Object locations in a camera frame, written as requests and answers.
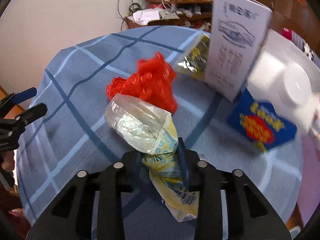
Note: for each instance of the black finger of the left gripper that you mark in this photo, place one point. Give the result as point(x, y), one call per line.
point(32, 114)

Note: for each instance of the cluttered wooden tv stand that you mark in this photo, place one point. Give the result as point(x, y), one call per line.
point(196, 14)

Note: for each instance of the shiny yellow foil packet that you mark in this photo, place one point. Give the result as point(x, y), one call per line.
point(193, 62)

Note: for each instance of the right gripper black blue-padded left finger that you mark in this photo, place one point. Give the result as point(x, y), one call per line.
point(69, 215)

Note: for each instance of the purple bed sheet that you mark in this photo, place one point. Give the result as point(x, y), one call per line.
point(308, 197)

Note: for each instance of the white printed paper carton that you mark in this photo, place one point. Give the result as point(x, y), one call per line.
point(237, 33)

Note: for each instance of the blue white milk carton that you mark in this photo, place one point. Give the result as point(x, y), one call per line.
point(280, 97)

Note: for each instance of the clear yellow plastic bag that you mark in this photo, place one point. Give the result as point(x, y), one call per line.
point(150, 130)

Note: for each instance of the red foam mesh sleeve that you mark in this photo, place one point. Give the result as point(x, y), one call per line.
point(152, 83)

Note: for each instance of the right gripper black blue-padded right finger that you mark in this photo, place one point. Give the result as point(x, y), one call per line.
point(249, 214)

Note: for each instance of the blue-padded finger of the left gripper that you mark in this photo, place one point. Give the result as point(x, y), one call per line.
point(24, 95)

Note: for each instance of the blue plaid tablecloth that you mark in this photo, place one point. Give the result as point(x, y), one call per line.
point(74, 136)

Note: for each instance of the person's left hand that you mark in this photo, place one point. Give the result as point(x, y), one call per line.
point(8, 163)

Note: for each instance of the brown wooden wardrobe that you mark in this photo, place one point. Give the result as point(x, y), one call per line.
point(296, 15)

